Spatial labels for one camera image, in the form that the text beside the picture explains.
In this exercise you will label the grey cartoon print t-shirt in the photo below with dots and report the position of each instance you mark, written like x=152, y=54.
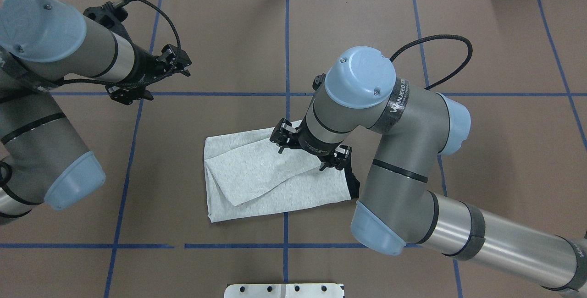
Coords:
x=245, y=176

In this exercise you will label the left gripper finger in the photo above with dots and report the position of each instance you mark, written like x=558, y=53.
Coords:
x=127, y=95
x=175, y=60

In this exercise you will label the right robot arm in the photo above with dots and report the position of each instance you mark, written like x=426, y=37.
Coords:
x=397, y=205

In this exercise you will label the brown table mat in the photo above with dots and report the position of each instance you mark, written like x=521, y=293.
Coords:
x=146, y=233

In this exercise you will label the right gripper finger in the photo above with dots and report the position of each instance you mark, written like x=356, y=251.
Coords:
x=285, y=136
x=338, y=159

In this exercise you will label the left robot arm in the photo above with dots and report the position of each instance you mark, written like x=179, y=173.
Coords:
x=48, y=44

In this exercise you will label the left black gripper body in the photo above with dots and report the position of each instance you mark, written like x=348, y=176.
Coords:
x=146, y=67

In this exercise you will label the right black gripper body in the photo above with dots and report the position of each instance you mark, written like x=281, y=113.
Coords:
x=313, y=146

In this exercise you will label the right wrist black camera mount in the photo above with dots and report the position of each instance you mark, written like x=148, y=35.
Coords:
x=318, y=81

